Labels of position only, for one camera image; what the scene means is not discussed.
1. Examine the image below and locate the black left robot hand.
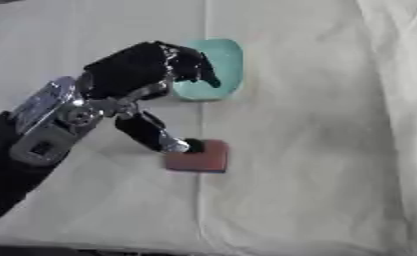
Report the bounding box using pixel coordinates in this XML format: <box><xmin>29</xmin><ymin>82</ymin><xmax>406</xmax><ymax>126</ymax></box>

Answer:
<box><xmin>80</xmin><ymin>40</ymin><xmax>224</xmax><ymax>155</ymax></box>

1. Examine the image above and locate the teal oval dish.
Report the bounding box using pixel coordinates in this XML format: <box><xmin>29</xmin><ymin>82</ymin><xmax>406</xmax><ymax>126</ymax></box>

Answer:
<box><xmin>171</xmin><ymin>38</ymin><xmax>245</xmax><ymax>102</ymax></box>

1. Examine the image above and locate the red square block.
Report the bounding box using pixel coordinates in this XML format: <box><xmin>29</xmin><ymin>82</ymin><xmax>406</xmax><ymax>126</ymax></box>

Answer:
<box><xmin>162</xmin><ymin>139</ymin><xmax>231</xmax><ymax>174</ymax></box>

